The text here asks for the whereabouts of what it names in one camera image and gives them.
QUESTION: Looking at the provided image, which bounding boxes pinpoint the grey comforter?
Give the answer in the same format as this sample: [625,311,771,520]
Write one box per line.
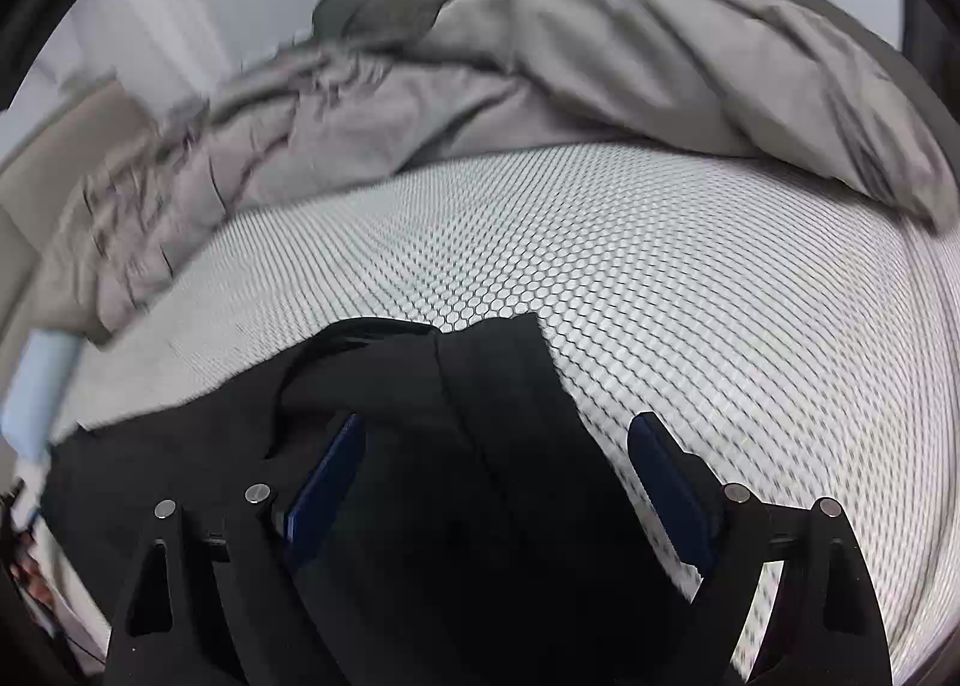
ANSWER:
[34,0,960,350]

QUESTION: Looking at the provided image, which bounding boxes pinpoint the light blue cloth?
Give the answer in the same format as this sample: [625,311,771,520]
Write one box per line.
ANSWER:
[0,330,83,466]

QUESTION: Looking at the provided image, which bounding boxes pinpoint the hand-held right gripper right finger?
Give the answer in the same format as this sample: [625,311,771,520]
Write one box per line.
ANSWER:
[627,411,895,686]

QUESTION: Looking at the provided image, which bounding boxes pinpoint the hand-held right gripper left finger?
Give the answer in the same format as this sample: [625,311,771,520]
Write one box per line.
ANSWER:
[105,413,368,686]

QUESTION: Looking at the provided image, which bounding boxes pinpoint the white honeycomb-pattern mattress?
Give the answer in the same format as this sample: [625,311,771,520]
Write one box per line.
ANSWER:
[45,139,960,686]

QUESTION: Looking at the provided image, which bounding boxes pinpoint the black pants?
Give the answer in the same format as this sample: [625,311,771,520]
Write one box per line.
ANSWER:
[41,315,721,686]

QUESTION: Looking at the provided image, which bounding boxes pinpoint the beige headboard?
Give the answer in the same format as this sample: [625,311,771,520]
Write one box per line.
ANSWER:
[0,75,151,357]

